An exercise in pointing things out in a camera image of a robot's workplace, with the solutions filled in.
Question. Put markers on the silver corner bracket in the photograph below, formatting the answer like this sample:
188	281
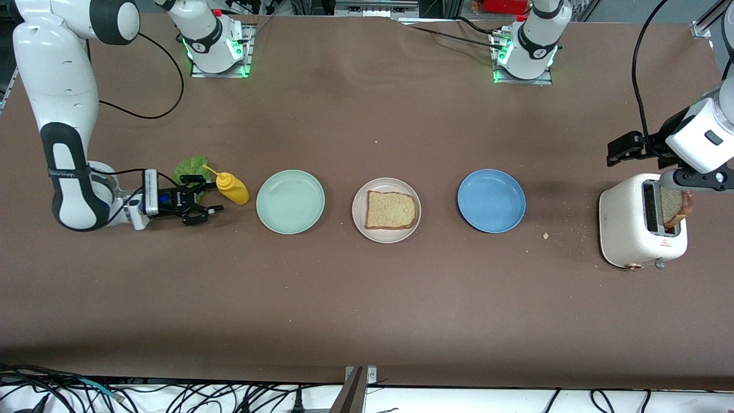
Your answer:
371	376

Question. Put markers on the mint green plate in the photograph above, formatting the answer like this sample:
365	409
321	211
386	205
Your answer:
290	202

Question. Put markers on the green lettuce leaf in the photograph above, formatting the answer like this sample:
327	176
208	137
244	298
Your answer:
192	166

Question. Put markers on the grey metal bar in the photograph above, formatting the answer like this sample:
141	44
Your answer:
350	398

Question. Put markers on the brown bread slice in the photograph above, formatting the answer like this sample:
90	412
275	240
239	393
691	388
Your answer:
676	206
391	210

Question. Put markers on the grey metal device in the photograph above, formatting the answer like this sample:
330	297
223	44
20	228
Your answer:
373	8

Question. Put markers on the red box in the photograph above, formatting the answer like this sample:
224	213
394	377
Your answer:
504	6

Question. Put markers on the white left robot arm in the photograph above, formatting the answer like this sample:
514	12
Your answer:
533	40

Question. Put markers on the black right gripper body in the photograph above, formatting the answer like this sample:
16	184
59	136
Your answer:
174	200

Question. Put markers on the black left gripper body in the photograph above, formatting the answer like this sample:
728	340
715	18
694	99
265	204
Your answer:
649	143

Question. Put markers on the aluminium frame profile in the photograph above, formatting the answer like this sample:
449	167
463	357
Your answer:
701	30

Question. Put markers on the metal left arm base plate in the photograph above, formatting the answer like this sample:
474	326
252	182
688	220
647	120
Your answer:
542	81

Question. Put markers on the yellow mustard squeeze bottle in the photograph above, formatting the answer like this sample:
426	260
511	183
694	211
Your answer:
234	191

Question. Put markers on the blue plate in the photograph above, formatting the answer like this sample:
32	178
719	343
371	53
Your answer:
491	201

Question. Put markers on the cream white toaster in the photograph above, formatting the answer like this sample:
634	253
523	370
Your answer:
622	223

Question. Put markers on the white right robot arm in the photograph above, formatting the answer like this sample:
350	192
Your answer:
63	74

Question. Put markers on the beige plate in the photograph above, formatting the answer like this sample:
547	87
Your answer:
359	221

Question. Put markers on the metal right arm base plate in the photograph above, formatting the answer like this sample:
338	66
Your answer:
248	51

